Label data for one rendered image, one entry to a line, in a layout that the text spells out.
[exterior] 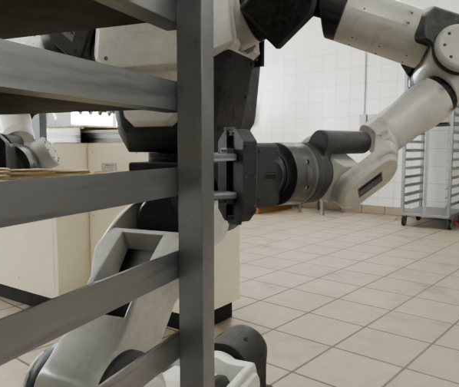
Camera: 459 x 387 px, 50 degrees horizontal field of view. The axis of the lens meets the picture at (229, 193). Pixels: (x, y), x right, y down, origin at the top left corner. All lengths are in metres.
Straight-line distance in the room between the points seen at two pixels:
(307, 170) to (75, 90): 0.37
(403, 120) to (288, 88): 6.23
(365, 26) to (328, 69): 5.86
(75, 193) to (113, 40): 0.55
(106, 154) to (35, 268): 0.67
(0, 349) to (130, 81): 0.24
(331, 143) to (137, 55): 0.37
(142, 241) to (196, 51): 0.43
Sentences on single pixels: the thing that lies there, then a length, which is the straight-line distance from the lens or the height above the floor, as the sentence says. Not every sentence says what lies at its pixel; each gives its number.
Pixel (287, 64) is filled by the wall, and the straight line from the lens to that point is 7.06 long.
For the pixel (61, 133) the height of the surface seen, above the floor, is 0.89.
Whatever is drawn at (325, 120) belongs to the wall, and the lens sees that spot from 6.66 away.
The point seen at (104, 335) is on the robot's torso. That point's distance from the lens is 0.78.
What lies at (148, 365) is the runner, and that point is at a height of 0.60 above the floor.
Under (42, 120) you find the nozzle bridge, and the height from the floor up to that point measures 0.94.
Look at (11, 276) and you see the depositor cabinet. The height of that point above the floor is 0.14.
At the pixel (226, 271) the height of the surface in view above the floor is 0.24.
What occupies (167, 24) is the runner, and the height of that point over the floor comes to 0.95.
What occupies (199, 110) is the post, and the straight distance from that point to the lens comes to 0.52.
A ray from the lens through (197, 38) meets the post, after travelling 0.53.
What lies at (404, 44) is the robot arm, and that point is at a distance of 0.86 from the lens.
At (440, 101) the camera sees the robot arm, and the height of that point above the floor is 0.89.
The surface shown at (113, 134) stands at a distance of 2.43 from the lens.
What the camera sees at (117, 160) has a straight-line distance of 2.40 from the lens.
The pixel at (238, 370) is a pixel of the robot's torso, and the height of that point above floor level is 0.32.
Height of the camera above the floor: 0.82
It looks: 5 degrees down
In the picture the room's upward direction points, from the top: straight up
